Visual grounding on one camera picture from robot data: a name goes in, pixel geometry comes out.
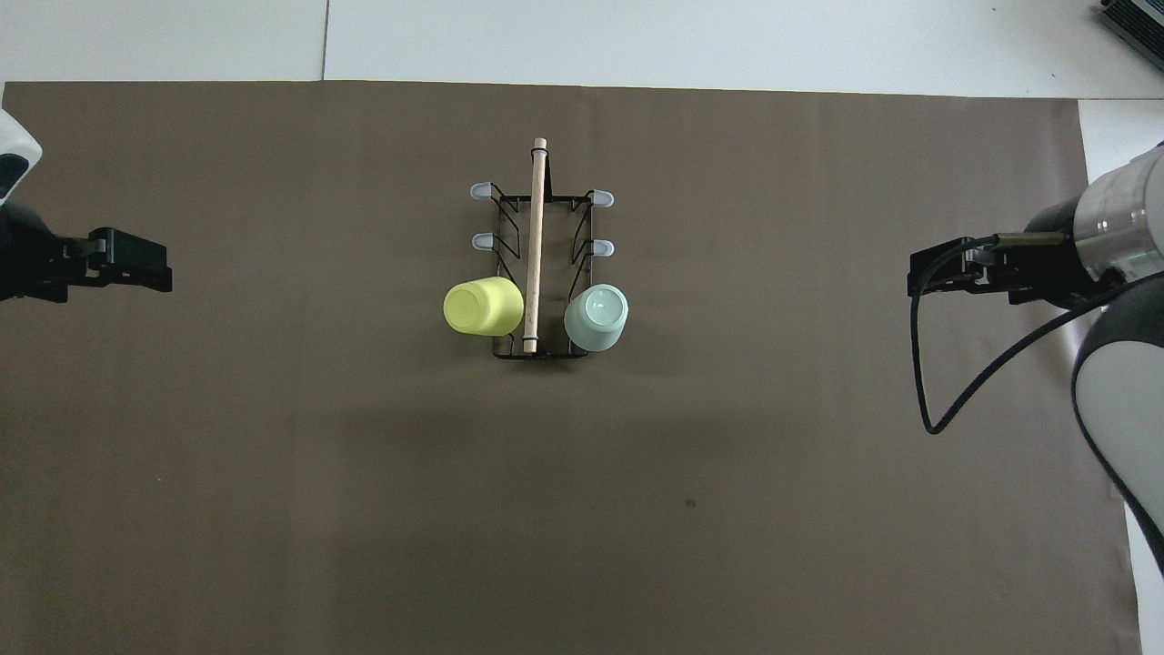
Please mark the brown table mat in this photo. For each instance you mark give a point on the brown table mat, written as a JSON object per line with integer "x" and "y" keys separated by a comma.
{"x": 582, "y": 509}

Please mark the yellow plastic cup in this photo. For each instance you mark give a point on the yellow plastic cup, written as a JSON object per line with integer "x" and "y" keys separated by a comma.
{"x": 482, "y": 307}

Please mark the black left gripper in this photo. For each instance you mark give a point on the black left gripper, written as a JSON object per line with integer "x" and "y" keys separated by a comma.
{"x": 27, "y": 264}

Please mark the pale green plastic cup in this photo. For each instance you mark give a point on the pale green plastic cup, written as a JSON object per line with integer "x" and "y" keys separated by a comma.
{"x": 597, "y": 318}

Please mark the grey ribbed device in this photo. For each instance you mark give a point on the grey ribbed device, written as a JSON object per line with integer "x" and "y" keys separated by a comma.
{"x": 1137, "y": 18}

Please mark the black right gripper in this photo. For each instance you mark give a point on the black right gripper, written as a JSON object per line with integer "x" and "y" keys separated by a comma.
{"x": 1046, "y": 259}

